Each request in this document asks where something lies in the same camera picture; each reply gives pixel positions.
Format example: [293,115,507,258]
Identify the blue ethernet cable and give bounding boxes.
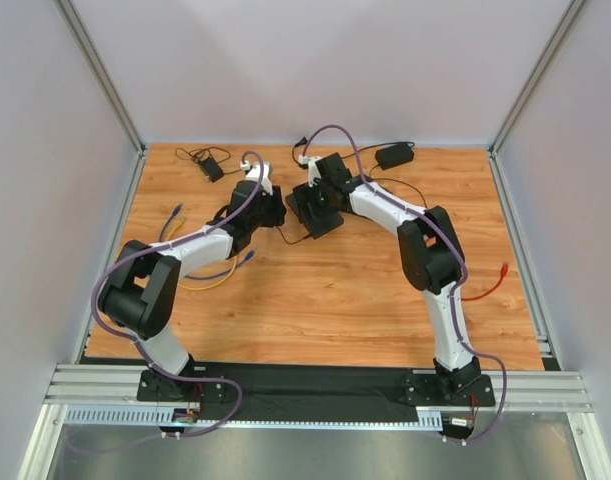
[157,202,259,281]

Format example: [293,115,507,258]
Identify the yellow ethernet cable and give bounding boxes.
[159,217,239,292]

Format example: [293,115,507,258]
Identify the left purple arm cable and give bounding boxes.
[64,149,265,454]

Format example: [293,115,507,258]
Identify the large black power adapter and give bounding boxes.
[374,142,415,170]

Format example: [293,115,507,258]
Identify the small adapter black cord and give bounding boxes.
[174,145,316,246]

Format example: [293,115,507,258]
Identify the black wall plug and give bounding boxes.
[294,137,308,148]

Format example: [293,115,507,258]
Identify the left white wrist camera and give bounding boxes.
[240,160,273,195]

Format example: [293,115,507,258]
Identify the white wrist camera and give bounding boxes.
[297,155,322,187]
[240,160,273,195]

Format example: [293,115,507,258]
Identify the aluminium frame rail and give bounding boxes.
[45,363,592,413]

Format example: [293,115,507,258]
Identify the grey slotted cable duct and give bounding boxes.
[64,405,443,432]

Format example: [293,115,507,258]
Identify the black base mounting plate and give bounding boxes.
[136,362,498,419]

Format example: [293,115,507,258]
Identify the red ethernet cable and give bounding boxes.
[459,260,510,302]

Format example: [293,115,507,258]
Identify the small black power adapter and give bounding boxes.
[198,157,225,183]

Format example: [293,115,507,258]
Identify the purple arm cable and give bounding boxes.
[64,149,265,454]
[299,124,509,447]

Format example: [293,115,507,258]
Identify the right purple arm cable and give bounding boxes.
[299,124,509,447]

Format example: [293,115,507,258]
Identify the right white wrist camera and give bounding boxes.
[297,155,322,187]

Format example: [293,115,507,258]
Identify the large adapter black cord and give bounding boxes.
[291,141,431,211]

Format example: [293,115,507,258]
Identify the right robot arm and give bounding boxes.
[298,154,481,400]

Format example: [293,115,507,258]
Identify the black network switch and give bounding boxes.
[372,183,392,198]
[286,183,344,239]

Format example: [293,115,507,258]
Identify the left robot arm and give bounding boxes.
[92,180,286,401]

